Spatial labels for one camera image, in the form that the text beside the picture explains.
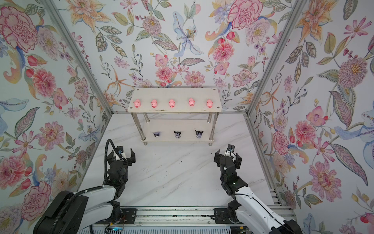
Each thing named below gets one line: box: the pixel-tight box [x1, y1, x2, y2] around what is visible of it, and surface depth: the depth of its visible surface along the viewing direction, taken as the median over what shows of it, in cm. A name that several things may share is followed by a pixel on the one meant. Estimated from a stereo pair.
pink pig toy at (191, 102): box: [188, 97, 195, 107], surface depth 78 cm
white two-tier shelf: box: [127, 87, 223, 146], surface depth 86 cm
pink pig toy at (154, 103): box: [150, 99, 158, 109], surface depth 77 cm
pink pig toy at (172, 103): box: [168, 98, 176, 108], surface depth 77 cm
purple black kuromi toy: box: [173, 130, 182, 139], surface depth 97 cm
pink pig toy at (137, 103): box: [132, 98, 141, 108], surface depth 77 cm
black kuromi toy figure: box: [195, 130, 204, 139], surface depth 96 cm
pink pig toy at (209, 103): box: [206, 98, 214, 109], surface depth 76 cm
